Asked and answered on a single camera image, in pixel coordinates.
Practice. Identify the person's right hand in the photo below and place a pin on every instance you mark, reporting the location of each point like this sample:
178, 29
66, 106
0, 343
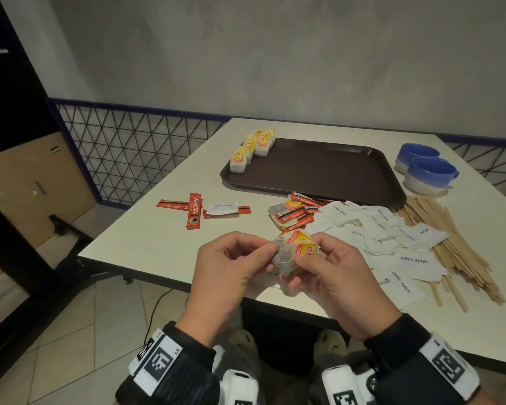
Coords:
345, 286

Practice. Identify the person's left hand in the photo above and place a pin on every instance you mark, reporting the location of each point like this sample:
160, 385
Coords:
219, 282

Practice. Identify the pile of red coffee sticks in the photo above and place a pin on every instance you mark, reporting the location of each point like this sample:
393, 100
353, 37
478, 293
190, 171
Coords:
194, 210

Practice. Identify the pile of white sugar packets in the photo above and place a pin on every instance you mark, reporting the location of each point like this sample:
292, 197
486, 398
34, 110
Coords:
421, 261

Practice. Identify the pile of tea bags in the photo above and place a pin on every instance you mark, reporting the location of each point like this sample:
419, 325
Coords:
278, 208

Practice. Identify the dark brown tray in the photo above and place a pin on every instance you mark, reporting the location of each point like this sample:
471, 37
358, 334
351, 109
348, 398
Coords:
320, 172

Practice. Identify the row of tea bags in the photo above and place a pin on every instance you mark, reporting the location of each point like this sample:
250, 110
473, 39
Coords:
237, 164

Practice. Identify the pile of wooden stir sticks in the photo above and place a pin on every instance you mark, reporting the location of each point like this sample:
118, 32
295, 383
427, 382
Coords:
468, 257

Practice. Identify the person's gray sneaker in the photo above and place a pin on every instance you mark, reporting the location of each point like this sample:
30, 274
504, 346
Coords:
242, 338
331, 343

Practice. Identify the black left wrist band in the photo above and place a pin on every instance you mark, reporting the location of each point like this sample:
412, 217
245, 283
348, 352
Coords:
181, 375

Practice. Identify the blue and white mug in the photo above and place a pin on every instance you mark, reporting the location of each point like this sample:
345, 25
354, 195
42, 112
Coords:
417, 150
430, 172

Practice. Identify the light wooden cabinet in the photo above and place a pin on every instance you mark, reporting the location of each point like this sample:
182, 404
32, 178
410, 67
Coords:
25, 198

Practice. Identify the dark blue metal locker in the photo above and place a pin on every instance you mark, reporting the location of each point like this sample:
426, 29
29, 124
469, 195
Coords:
12, 80

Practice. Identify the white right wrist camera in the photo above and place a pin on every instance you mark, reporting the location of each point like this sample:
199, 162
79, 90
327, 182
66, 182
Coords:
341, 383

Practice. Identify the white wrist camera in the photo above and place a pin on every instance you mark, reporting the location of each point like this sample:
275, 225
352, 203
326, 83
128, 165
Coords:
238, 388
341, 383

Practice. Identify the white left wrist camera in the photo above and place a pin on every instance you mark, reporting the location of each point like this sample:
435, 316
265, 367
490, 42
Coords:
238, 388

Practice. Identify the black side table frame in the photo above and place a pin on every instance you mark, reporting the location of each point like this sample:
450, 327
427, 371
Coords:
67, 225

